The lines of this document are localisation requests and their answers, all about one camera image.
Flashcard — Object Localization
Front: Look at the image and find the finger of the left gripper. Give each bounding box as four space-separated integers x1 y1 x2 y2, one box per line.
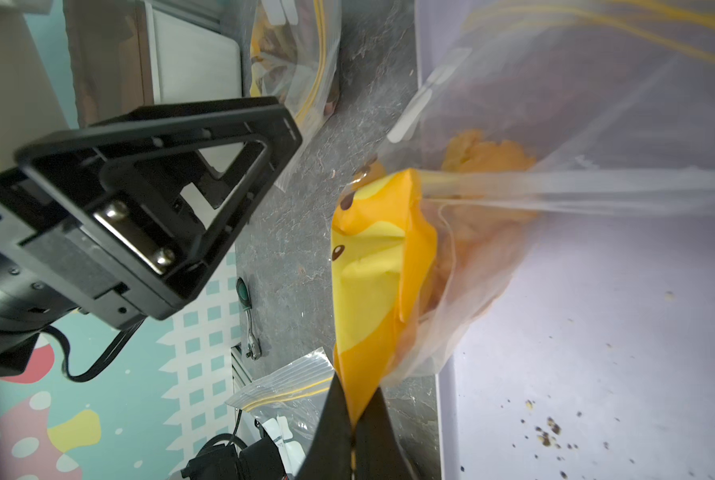
17 97 302 319

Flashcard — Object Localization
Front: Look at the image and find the green handled ratchet wrench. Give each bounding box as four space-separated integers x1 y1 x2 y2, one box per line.
236 277 262 360

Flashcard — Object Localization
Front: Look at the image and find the brown lidded storage box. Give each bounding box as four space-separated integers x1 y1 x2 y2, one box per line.
62 0 245 229

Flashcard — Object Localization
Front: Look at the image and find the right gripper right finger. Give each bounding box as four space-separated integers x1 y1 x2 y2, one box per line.
355 389 417 480

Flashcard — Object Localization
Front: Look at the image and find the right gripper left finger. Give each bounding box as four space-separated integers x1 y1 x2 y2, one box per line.
296 374 353 480

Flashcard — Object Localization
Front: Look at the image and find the ziploc bag with cookies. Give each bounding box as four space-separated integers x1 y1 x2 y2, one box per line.
250 0 342 145
331 1 715 424
227 348 335 476

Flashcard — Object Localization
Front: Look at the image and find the lilac plastic tray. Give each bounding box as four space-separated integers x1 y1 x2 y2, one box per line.
437 217 715 479

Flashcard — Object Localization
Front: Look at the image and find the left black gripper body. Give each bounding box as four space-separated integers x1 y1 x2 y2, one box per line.
0 169 154 377

